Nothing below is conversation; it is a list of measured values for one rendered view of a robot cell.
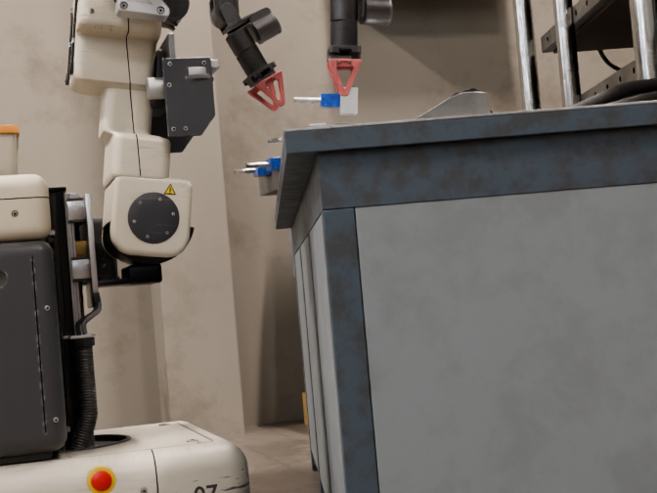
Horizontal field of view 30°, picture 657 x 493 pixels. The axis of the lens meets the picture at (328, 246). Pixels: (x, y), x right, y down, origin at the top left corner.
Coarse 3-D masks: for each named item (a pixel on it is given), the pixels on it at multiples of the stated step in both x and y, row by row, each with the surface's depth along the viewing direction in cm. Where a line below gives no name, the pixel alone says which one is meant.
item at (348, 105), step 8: (352, 88) 252; (320, 96) 256; (328, 96) 252; (336, 96) 252; (344, 96) 252; (352, 96) 252; (320, 104) 255; (328, 104) 252; (336, 104) 252; (344, 104) 252; (352, 104) 252; (344, 112) 252; (352, 112) 252
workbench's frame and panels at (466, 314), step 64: (384, 128) 191; (448, 128) 191; (512, 128) 192; (576, 128) 192; (640, 128) 195; (320, 192) 194; (384, 192) 192; (448, 192) 193; (512, 192) 193; (576, 192) 194; (640, 192) 194; (320, 256) 216; (384, 256) 192; (448, 256) 192; (512, 256) 193; (576, 256) 193; (640, 256) 194; (320, 320) 238; (384, 320) 191; (448, 320) 192; (512, 320) 192; (576, 320) 193; (640, 320) 193; (320, 384) 265; (384, 384) 191; (448, 384) 191; (512, 384) 192; (576, 384) 192; (640, 384) 193; (320, 448) 298; (384, 448) 190; (448, 448) 191; (512, 448) 191; (576, 448) 192; (640, 448) 192
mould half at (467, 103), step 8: (456, 96) 255; (464, 96) 255; (472, 96) 255; (480, 96) 255; (440, 104) 254; (448, 104) 254; (456, 104) 254; (464, 104) 255; (472, 104) 255; (480, 104) 255; (488, 104) 255; (432, 112) 254; (440, 112) 254; (448, 112) 254; (456, 112) 254; (464, 112) 254; (472, 112) 255; (480, 112) 255; (488, 112) 255
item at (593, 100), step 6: (606, 90) 244; (612, 90) 245; (618, 90) 248; (594, 96) 238; (600, 96) 239; (606, 96) 241; (612, 96) 244; (618, 96) 247; (582, 102) 231; (588, 102) 232; (594, 102) 234; (600, 102) 237; (606, 102) 240
